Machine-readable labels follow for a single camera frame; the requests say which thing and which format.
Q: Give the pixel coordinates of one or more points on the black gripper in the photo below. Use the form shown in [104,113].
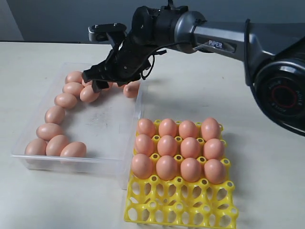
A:
[125,63]

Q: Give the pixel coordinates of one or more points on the brown egg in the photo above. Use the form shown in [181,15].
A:
[188,129]
[109,86]
[65,100]
[167,168]
[190,147]
[73,88]
[87,94]
[48,130]
[146,127]
[74,149]
[131,89]
[167,146]
[144,145]
[213,149]
[55,114]
[214,171]
[118,85]
[75,76]
[190,169]
[56,145]
[142,166]
[210,129]
[167,127]
[36,147]
[86,84]

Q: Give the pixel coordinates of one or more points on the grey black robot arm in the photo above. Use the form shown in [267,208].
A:
[273,55]

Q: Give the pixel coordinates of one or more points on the clear plastic egg bin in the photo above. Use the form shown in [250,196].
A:
[106,126]

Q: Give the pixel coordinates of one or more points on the yellow plastic egg tray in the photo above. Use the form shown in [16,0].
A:
[177,202]

